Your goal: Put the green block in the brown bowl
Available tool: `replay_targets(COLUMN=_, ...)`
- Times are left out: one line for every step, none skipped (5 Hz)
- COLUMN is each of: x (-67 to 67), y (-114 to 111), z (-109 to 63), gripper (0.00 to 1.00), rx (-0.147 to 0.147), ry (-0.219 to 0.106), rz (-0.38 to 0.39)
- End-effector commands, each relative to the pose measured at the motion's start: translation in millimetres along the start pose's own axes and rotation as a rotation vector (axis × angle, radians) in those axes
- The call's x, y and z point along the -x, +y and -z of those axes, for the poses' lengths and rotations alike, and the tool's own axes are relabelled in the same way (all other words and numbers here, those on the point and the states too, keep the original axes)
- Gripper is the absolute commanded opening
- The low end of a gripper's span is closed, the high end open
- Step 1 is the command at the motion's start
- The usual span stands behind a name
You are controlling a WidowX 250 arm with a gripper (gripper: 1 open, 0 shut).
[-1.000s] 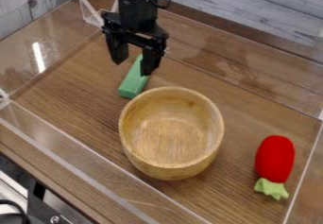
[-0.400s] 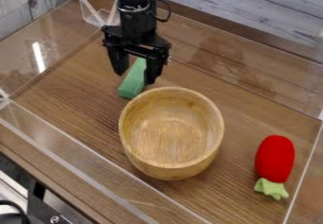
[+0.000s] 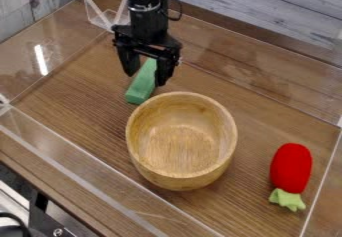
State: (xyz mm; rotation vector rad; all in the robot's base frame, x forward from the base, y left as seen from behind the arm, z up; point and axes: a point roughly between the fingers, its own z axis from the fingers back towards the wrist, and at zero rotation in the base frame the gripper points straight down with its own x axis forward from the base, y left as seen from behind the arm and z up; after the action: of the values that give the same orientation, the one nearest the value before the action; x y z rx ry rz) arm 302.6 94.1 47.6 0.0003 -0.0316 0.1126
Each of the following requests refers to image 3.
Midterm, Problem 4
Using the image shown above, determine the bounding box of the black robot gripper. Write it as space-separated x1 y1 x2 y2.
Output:
113 0 182 86

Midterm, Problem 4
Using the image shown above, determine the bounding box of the green rectangular block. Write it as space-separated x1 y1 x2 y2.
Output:
125 58 157 104

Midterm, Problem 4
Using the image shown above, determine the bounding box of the brown wooden bowl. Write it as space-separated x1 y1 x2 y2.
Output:
126 92 238 191

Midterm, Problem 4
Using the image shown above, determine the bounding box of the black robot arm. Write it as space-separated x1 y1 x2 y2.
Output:
111 0 182 86

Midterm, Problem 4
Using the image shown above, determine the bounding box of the red plush strawberry toy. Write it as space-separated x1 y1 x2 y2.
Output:
269 143 313 212

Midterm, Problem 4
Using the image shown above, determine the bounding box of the clear acrylic corner bracket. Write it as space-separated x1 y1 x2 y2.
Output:
85 0 132 33

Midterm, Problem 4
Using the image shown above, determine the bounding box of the black cable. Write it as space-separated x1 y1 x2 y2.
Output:
162 0 185 22

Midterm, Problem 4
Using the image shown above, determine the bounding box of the black metal table bracket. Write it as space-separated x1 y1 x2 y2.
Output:
29 192 78 237

